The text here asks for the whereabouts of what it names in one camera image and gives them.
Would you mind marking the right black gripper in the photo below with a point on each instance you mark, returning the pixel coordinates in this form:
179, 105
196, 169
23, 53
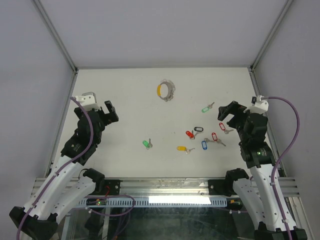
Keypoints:
233, 108

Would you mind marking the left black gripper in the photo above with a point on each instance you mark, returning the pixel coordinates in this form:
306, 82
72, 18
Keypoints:
108, 117

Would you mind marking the black tag key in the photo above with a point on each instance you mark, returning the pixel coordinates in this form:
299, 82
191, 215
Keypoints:
197, 130

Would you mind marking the red tag key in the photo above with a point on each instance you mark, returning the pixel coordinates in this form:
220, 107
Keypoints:
190, 134
216, 139
224, 129

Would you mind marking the keyring with yellow handle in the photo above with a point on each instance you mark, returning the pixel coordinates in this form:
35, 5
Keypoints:
165, 90

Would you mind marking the yellow tag key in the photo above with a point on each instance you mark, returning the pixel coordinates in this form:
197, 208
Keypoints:
184, 149

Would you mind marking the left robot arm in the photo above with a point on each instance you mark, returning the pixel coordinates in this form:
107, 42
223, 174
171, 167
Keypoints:
40, 216

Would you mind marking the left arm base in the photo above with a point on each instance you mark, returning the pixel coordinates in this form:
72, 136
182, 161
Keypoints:
103, 186

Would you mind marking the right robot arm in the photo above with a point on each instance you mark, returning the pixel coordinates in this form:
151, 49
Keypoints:
267, 207

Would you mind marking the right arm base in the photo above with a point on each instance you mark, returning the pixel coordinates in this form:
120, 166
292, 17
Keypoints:
224, 186

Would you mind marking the light green tag key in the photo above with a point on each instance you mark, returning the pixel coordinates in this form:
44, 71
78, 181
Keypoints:
207, 108

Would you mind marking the blue tag key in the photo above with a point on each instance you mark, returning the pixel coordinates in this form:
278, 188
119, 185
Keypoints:
204, 143

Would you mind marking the bright green tag key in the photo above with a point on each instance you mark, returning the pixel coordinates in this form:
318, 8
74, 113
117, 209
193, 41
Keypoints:
147, 144

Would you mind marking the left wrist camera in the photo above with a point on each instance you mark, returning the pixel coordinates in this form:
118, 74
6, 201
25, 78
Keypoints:
88, 101

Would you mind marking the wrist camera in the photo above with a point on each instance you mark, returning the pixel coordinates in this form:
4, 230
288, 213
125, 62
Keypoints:
88, 101
260, 105

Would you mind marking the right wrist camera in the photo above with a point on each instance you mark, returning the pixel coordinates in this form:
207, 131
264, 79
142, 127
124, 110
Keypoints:
260, 105

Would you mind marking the aluminium mounting rail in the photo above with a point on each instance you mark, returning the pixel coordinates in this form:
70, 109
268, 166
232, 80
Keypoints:
144, 187

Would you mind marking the white slotted cable duct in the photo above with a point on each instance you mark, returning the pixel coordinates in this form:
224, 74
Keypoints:
165, 201

